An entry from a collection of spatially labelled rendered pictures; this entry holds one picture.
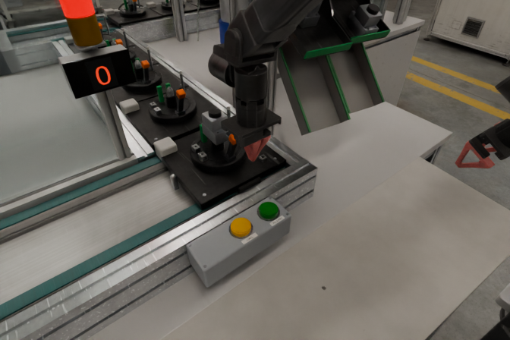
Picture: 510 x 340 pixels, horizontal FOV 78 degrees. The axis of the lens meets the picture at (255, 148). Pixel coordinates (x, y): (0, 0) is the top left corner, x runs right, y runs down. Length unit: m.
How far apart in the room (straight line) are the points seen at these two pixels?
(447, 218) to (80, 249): 0.84
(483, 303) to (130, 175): 1.67
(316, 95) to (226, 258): 0.49
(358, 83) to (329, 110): 0.15
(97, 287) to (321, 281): 0.42
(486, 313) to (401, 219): 1.12
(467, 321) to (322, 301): 1.23
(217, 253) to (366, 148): 0.62
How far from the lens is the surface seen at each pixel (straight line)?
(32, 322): 0.65
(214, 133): 0.72
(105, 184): 0.83
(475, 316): 1.89
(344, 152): 1.01
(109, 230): 0.76
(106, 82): 0.71
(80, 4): 0.66
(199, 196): 0.70
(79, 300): 0.64
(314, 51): 0.75
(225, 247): 0.62
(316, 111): 0.87
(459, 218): 0.94
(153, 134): 0.90
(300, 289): 0.70
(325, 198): 0.85
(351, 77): 0.99
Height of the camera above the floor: 1.47
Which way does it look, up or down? 38 degrees down
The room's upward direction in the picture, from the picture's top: straight up
